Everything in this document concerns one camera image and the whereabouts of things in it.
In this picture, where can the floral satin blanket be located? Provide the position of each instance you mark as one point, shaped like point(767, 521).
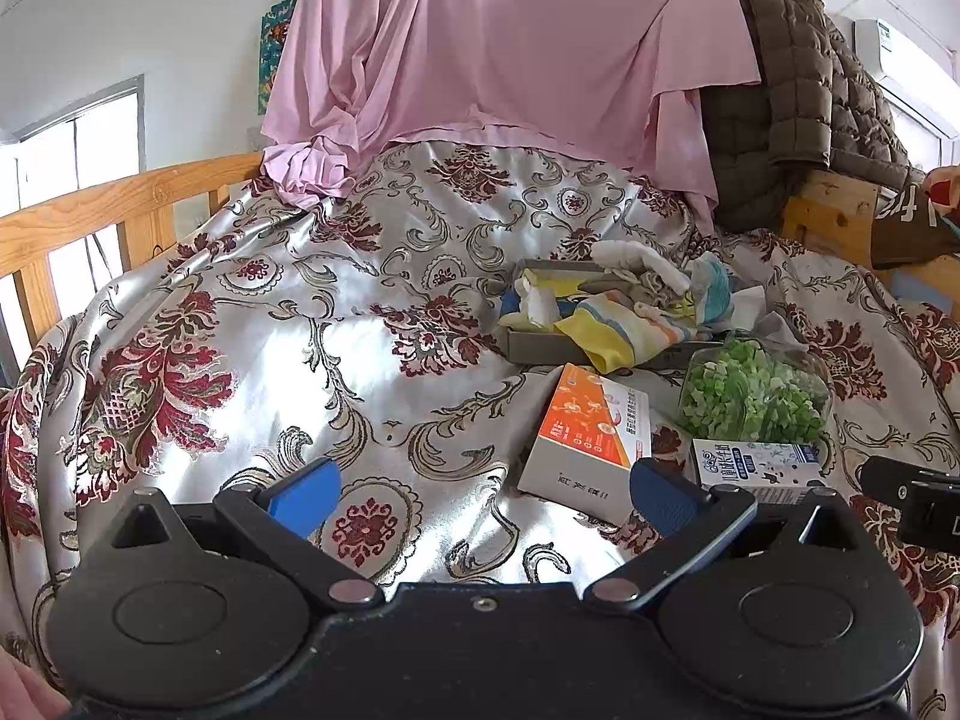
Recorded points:
point(262, 352)

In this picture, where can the brown printed cloth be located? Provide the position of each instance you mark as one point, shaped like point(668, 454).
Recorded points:
point(907, 229)

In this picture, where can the grey sock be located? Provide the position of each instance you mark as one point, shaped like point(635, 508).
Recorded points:
point(652, 292)

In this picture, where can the teal wall poster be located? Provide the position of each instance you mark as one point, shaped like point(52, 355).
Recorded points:
point(276, 52)

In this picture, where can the small white cloth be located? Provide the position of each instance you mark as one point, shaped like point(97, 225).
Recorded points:
point(536, 304)

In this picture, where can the colourful printed quilt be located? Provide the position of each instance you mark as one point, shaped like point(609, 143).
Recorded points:
point(943, 187)

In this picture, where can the wooden slatted bed rail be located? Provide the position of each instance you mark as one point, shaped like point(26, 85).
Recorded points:
point(112, 202)

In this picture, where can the brown quilted jacket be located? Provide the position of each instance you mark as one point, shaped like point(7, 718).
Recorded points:
point(795, 90)

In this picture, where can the person's left forearm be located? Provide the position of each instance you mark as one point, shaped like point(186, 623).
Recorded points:
point(26, 686)

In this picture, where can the white and blue milk carton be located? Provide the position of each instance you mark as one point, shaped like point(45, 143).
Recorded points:
point(750, 469)

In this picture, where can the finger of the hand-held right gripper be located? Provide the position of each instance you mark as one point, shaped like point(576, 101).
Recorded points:
point(883, 476)

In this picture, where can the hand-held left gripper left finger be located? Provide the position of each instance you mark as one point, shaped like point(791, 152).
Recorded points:
point(304, 499)

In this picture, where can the orange and white box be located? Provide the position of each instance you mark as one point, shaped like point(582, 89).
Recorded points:
point(585, 435)

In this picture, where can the white air conditioner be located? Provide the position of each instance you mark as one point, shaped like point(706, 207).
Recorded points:
point(915, 67)

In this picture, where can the grey framed window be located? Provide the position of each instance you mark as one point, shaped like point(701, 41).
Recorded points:
point(60, 142)

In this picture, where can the cartoon printed grey box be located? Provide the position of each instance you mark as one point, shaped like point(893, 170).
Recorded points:
point(532, 345)

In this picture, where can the yellow striped sock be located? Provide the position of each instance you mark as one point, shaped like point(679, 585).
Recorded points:
point(615, 334)

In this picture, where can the pink bed sheet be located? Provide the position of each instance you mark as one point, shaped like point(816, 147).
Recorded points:
point(510, 45)

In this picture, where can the white sock with teal print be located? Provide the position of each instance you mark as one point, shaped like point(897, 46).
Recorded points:
point(720, 289)

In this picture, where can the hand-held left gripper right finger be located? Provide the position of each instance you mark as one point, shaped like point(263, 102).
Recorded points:
point(664, 499)

